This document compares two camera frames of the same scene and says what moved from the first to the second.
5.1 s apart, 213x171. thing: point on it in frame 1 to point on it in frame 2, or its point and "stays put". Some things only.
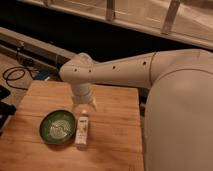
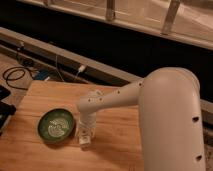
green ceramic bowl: (57, 127) stays put
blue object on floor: (43, 74) stays put
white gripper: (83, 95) to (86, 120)
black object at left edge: (6, 110) stays put
